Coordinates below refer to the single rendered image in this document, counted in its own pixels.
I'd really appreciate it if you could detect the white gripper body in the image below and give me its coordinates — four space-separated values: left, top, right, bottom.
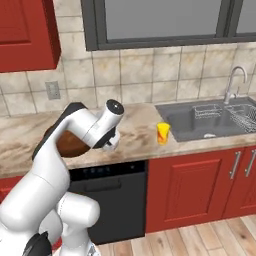
103 130 121 152

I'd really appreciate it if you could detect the brown bowl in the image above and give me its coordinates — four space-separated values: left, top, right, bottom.
55 130 91 158

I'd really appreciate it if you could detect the yellow cup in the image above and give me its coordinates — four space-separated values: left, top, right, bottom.
156 122 172 146

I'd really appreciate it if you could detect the grey sink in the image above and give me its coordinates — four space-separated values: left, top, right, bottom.
154 96 256 144

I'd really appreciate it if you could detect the black dishwasher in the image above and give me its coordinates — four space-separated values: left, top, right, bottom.
67 160 150 246

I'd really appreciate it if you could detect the wide red cupboard door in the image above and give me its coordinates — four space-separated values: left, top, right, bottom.
145 148 246 234

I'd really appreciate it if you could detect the red drawer front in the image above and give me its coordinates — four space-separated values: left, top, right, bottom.
0 175 25 205

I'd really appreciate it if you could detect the silver tap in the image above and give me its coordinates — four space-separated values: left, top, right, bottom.
223 65 248 105

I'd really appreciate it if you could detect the grey framed window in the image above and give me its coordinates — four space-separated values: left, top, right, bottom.
80 0 256 52

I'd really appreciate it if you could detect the grey wall socket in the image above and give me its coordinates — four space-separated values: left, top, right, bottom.
45 80 62 101

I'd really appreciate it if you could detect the small wire basket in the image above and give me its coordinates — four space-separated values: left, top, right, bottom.
193 103 223 120

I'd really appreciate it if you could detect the silver cupboard handle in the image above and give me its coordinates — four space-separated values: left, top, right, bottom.
229 150 242 181
244 149 256 178

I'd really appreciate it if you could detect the large wire basket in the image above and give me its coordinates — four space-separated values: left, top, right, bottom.
226 103 256 134

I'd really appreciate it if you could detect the red wall cupboard door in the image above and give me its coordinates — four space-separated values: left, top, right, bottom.
0 0 62 74

